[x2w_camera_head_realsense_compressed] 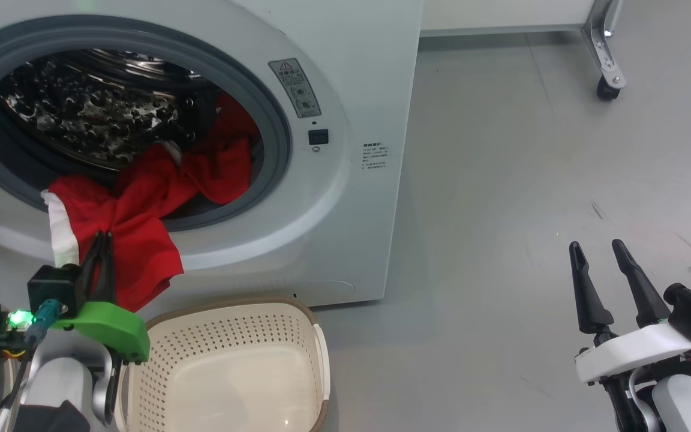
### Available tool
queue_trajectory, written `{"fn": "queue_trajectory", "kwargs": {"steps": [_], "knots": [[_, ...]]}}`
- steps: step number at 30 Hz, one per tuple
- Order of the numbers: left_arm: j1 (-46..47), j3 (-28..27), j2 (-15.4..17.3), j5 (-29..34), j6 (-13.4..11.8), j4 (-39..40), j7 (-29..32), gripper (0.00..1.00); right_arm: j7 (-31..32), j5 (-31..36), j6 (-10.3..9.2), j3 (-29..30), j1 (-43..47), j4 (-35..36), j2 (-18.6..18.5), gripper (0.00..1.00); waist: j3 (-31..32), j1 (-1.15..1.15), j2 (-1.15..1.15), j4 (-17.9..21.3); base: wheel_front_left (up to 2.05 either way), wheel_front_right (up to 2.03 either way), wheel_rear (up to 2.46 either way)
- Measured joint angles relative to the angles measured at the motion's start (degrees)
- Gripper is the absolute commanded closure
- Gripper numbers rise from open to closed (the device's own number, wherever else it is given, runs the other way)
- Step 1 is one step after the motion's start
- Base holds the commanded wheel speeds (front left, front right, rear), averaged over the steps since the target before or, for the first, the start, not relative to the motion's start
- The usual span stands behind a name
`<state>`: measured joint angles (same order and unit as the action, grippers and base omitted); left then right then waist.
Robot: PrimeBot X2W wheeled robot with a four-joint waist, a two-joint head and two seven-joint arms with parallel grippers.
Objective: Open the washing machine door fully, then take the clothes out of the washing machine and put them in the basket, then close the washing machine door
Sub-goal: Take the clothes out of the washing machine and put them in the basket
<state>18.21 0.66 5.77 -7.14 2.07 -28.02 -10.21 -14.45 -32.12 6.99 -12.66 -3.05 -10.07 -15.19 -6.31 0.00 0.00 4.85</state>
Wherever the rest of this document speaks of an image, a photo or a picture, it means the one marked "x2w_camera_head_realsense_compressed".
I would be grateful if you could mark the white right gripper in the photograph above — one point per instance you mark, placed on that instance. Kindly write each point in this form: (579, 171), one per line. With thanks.
(633, 351)

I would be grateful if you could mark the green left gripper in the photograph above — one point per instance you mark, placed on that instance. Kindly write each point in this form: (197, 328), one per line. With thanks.
(111, 327)

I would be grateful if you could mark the red and white garment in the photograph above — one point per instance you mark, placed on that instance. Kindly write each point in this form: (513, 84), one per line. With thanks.
(141, 210)

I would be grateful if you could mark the cream perforated laundry basket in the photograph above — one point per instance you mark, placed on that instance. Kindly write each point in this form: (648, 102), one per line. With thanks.
(231, 372)

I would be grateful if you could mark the white front-load washing machine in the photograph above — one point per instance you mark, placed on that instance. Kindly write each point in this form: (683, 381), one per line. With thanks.
(351, 228)

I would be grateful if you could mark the metal partition leg with caster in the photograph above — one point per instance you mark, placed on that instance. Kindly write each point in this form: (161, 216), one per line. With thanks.
(606, 54)

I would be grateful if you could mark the grey warning sticker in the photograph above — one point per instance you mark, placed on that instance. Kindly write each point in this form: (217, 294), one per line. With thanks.
(295, 88)

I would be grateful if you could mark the white partition panel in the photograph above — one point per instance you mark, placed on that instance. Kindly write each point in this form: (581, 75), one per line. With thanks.
(501, 15)

